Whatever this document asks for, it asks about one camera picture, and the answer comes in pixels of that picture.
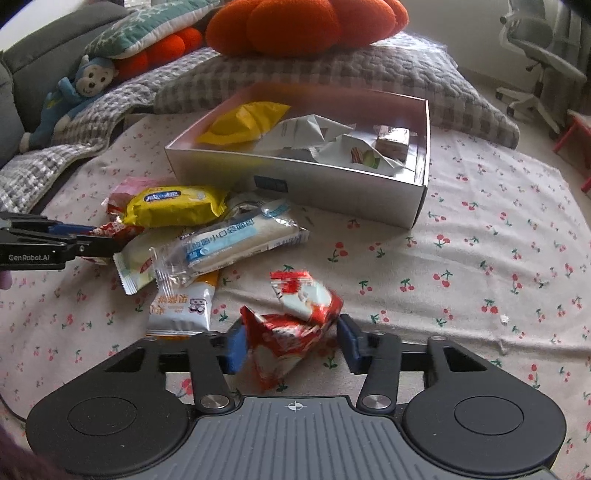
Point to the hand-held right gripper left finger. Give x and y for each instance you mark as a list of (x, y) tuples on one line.
[(235, 346)]

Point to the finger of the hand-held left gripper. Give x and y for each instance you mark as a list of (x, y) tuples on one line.
[(69, 229), (97, 245)]

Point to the blue monkey plush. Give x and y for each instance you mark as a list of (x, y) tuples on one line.
[(92, 78)]

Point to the small red white packet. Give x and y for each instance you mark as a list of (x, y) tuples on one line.
[(115, 229)]

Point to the green patterned pillow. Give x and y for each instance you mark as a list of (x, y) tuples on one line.
[(138, 32)]

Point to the grey office chair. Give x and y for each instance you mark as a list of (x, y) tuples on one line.
[(549, 60)]

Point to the red white candy packet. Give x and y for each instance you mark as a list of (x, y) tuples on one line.
[(300, 295), (277, 346)]

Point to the pink snack packet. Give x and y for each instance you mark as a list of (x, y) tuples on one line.
[(124, 194)]

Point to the clear bread packet blue print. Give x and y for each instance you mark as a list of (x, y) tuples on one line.
[(231, 240)]

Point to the brown pastry clear packet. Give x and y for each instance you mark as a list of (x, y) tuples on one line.
[(392, 143)]

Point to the grey checkered blanket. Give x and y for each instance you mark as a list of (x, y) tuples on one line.
[(46, 166)]

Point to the person's left hand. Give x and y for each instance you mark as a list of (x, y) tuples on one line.
[(4, 281)]

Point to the small white orange packet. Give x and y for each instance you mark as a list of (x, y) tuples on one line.
[(180, 307)]

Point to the pink child chair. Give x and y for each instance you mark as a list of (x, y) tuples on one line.
[(577, 124)]

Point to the cherry print bed sheet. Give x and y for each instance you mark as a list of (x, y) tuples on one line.
[(461, 258)]

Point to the large white snack packet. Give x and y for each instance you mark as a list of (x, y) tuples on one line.
[(295, 131)]

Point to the large plain yellow packet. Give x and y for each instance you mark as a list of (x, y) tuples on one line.
[(240, 122)]

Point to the person's purple clothing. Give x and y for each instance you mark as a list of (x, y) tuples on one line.
[(18, 461)]

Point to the white cardboard box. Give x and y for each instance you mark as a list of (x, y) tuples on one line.
[(323, 194)]

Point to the yellow packet with blue label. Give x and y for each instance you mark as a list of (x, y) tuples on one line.
[(175, 207)]

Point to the silver packet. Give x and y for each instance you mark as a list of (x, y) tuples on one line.
[(244, 205)]

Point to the small orange pumpkin plush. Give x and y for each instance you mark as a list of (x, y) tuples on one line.
[(171, 46)]

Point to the pale yellow snack packet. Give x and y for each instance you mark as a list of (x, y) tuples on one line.
[(136, 263)]

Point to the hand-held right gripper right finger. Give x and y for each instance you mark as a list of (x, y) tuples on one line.
[(351, 344)]

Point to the large orange pumpkin pillow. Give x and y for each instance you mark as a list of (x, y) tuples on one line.
[(300, 27)]

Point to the grey checkered pillow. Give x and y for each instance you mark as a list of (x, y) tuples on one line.
[(415, 74)]

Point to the grey sofa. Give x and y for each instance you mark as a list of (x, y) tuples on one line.
[(37, 55)]

